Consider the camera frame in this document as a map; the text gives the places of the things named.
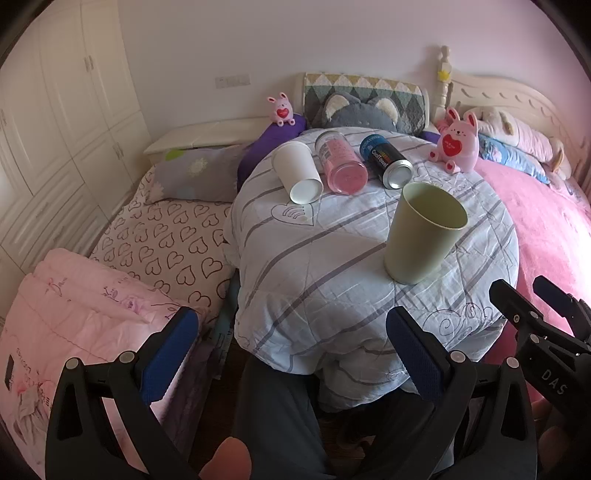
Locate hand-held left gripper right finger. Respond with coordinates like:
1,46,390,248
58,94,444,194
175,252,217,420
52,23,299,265
355,307,539,480

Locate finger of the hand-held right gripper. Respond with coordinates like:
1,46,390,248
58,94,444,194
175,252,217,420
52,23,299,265
532,275,591,343
489,279,550,332

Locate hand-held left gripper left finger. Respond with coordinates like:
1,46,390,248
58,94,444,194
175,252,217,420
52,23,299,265
45,306,200,480

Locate pale green cup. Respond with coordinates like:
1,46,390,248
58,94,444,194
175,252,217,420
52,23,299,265
384,181,469,285

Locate clear pink plastic cup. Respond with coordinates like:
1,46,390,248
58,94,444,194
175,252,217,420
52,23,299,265
315,130,369,195

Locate white paper cup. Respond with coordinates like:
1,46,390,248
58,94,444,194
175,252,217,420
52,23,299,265
271,141,324,205

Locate person's left hand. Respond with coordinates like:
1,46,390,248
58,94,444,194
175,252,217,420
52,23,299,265
198,436,253,480

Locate pink fluffy blanket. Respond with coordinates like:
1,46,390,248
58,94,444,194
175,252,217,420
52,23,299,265
471,157,591,409

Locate folded pink floral quilt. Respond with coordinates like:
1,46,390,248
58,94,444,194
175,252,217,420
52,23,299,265
0,248,218,462

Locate heart print bed sheet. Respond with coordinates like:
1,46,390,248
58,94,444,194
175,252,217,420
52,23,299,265
88,166,238,324

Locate person's grey trousered legs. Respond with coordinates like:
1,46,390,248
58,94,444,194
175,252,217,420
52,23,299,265
231,355,462,480

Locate blue printed pillow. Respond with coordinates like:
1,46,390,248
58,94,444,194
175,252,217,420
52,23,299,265
478,134,552,185

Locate striped pale blue quilt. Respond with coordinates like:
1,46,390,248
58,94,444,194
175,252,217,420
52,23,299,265
223,127,522,411

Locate white and pink plush toy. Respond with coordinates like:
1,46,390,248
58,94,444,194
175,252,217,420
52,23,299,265
463,107,573,177

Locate large pink bunny toy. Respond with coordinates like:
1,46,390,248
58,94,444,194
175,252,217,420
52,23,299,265
427,108,480,174

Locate grey floral pillow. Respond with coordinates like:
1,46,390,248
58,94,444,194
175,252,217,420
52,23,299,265
148,144,252,204

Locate blue and black can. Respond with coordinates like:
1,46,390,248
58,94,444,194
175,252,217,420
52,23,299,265
359,134,414,190

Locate cream wooden bed headboard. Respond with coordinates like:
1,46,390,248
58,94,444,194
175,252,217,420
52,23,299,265
434,45,591,183

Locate diamond patterned quilted cushion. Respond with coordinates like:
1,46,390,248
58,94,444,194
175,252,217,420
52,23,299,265
302,72,429,136

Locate white low bed headboard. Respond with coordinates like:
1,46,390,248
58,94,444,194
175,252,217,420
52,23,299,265
143,115,278,155

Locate purple pillow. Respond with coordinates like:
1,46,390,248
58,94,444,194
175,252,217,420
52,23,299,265
237,113,308,186

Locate grey cat plush pillow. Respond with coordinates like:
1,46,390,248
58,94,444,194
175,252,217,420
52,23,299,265
310,91,399,131

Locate white wardrobe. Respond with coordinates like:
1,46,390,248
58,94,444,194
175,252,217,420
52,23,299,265
0,0,153,319

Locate small pink bunny toy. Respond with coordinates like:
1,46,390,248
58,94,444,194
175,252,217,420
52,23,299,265
266,92,296,127

